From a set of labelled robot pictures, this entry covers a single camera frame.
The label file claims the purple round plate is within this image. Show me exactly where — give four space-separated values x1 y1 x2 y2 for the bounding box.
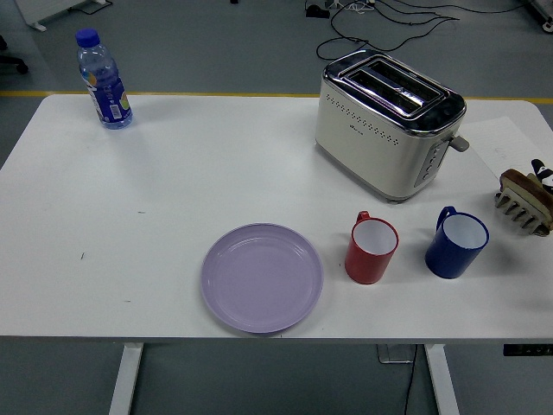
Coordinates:
200 222 325 335

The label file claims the clear bracket under table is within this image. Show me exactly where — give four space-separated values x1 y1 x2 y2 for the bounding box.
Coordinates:
375 344 418 365

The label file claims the white furniture base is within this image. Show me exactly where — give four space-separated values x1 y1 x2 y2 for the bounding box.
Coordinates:
15 0 114 32

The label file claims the blue enamel mug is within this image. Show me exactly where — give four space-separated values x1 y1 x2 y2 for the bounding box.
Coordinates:
424 205 491 280

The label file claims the red enamel mug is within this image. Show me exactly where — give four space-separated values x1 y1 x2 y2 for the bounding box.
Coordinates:
344 210 400 285

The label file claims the white table leg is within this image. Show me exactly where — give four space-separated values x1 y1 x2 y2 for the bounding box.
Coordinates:
423 344 461 415
107 343 144 415

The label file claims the black table control panel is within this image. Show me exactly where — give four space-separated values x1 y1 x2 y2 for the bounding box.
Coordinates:
503 344 553 357

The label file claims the black floor cable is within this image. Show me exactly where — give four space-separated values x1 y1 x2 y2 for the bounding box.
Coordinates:
315 0 526 60

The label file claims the black office chair base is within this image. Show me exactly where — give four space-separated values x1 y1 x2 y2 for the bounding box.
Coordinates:
0 34 29 74

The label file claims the silver metal toast rack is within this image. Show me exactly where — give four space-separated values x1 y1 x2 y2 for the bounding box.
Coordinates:
493 189 553 239

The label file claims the cream and chrome toaster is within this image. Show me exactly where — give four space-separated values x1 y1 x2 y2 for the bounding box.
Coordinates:
314 48 471 204

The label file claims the brown-crusted bread slice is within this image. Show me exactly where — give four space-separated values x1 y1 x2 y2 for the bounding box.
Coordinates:
499 169 553 205

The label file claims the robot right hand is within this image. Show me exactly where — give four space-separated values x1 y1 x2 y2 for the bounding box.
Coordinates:
530 158 553 191

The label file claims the white floor cable bundle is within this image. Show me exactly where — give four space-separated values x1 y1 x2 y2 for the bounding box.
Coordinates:
326 0 378 13

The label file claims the black floor power box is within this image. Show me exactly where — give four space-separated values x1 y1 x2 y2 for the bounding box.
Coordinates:
304 1 331 19

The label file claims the black cable under table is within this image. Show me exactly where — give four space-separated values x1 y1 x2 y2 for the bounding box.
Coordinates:
403 345 418 415

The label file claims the white paper sheet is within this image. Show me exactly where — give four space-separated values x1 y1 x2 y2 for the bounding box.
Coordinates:
461 115 553 181

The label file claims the grey furniture frame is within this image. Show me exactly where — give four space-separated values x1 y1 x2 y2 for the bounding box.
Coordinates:
529 0 553 32

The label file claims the blue-capped water bottle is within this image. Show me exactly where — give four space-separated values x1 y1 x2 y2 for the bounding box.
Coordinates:
75 28 134 131

